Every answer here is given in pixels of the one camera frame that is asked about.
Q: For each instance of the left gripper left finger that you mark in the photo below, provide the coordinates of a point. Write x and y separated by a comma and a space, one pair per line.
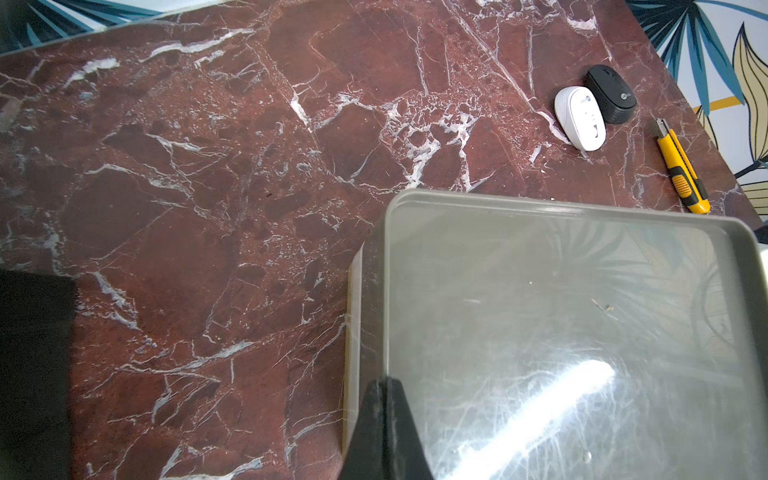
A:
364, 459

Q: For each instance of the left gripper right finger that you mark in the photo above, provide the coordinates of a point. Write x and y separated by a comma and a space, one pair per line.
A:
403, 453

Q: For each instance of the grey drawer unit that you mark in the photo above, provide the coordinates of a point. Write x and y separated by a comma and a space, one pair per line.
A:
549, 340

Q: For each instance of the white computer mouse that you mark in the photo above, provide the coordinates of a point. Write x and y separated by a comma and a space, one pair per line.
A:
580, 117

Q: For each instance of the black computer mouse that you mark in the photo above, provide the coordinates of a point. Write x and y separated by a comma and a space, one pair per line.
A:
614, 97

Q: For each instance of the yellow plastic toolbox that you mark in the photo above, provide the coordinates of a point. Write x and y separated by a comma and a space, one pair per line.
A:
37, 313

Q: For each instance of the yellow utility knife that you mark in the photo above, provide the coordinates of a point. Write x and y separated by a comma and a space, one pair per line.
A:
689, 188

